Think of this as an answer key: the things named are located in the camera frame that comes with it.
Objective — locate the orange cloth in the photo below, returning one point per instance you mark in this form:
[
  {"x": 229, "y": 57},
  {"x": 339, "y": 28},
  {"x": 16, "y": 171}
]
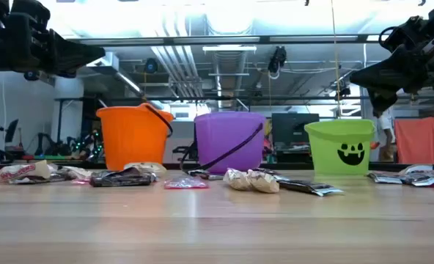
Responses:
[{"x": 418, "y": 141}]

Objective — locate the white red candy packet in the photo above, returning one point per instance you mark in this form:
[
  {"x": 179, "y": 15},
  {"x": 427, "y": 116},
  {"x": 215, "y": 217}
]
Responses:
[{"x": 151, "y": 168}]

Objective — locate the black overhead frame bar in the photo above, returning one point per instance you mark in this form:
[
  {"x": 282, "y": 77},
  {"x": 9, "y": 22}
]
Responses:
[{"x": 264, "y": 39}]

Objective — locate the black hanging ceiling device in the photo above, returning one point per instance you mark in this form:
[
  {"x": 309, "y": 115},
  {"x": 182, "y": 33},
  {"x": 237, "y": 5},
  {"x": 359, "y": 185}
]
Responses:
[{"x": 277, "y": 58}]

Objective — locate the small pink candy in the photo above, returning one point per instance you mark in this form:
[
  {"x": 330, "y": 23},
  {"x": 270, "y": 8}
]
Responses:
[{"x": 80, "y": 181}]

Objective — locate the green jack-o-lantern bucket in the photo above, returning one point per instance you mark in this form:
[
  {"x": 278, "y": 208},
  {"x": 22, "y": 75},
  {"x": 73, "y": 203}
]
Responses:
[{"x": 327, "y": 146}]

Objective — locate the small black desk monitor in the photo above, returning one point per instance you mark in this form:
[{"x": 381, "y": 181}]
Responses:
[{"x": 11, "y": 130}]

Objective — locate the orange plastic bucket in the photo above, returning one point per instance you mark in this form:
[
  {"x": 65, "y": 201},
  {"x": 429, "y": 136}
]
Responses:
[{"x": 132, "y": 135}]

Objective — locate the white Whoppers candy packet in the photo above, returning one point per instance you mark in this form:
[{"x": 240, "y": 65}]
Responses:
[{"x": 19, "y": 171}]

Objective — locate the black computer monitor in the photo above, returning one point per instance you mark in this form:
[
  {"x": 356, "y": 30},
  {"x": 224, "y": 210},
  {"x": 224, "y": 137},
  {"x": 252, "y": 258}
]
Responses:
[{"x": 294, "y": 128}]

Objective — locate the black horizontal rail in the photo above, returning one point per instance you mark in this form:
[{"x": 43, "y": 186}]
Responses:
[{"x": 202, "y": 98}]

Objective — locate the red clear-wrapped candy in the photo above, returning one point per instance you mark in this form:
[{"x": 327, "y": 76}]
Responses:
[{"x": 185, "y": 183}]

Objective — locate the black round ceiling device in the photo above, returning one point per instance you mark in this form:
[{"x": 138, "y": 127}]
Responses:
[
  {"x": 343, "y": 92},
  {"x": 151, "y": 66},
  {"x": 31, "y": 76}
]

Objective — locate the brown silver chocolate bar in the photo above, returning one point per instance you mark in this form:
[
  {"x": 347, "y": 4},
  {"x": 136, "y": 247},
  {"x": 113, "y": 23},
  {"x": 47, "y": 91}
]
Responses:
[
  {"x": 427, "y": 181},
  {"x": 387, "y": 178}
]

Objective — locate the purple plastic bucket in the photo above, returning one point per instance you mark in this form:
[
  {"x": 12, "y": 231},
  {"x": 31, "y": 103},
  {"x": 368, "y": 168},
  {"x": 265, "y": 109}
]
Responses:
[{"x": 224, "y": 139}]

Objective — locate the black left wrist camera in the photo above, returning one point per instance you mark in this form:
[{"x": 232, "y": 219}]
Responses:
[{"x": 30, "y": 9}]

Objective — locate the silver white candy wrapper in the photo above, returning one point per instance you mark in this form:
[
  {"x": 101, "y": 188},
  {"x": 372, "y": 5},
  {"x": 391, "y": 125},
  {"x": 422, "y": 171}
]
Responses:
[{"x": 74, "y": 172}]

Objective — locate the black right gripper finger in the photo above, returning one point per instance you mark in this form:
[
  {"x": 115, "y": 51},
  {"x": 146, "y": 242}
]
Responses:
[
  {"x": 389, "y": 75},
  {"x": 382, "y": 99}
]

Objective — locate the person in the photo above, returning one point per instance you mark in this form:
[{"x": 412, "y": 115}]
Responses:
[{"x": 385, "y": 128}]

